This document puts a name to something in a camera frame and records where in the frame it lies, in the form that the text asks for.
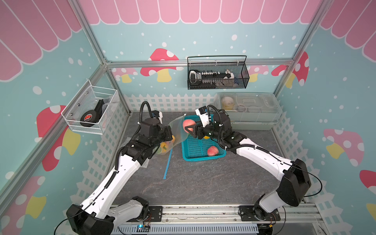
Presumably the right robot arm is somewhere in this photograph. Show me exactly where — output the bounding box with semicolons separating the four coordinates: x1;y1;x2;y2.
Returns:
183;105;313;221

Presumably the blue stick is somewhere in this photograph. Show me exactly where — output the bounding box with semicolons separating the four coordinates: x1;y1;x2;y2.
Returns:
163;149;173;180

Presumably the teal plastic basket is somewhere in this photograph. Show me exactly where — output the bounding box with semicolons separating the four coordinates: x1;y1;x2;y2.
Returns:
180;115;227;162

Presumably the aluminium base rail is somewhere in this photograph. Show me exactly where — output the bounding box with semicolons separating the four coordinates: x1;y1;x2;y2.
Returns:
76;202;327;235

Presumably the white wire wall basket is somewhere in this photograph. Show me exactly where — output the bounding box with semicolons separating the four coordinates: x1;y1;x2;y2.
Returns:
61;80;119;135

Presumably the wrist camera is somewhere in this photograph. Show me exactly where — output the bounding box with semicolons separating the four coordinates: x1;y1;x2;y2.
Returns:
195;106;210;127
152;110;163;123

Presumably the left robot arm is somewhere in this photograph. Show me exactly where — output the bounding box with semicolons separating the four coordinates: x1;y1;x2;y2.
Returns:
66;101;172;235

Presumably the black wire wall basket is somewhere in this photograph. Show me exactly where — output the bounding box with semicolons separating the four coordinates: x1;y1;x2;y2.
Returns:
187;55;250;90

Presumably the clear green zip-top bag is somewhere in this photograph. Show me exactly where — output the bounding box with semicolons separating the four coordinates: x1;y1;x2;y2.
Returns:
156;114;189;155

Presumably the clear plastic storage box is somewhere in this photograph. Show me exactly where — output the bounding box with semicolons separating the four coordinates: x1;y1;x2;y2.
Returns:
214;93;283;130

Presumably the pink peach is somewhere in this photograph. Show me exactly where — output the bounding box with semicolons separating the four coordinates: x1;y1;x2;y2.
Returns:
183;119;196;133
207;146;219;157

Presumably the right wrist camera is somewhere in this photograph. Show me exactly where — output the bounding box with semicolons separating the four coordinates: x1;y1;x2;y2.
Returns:
195;106;210;127

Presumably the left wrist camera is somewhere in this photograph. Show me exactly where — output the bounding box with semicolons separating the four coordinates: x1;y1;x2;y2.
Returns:
152;110;163;123

